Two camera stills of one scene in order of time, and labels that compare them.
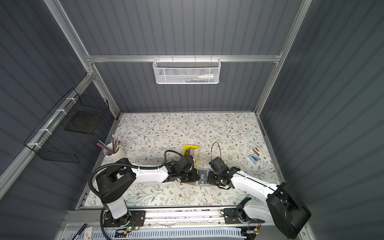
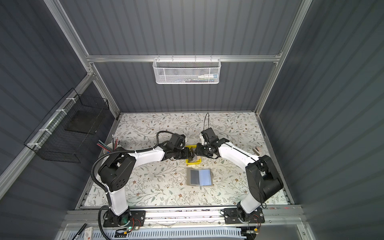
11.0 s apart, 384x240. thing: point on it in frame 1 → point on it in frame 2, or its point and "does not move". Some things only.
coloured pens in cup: x=115 y=145 does not move
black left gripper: x=194 y=178 → x=186 y=150
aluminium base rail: x=162 y=219 does not move
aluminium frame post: x=57 y=12 does not move
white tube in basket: x=214 y=76 does not move
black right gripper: x=210 y=178 → x=199 y=151
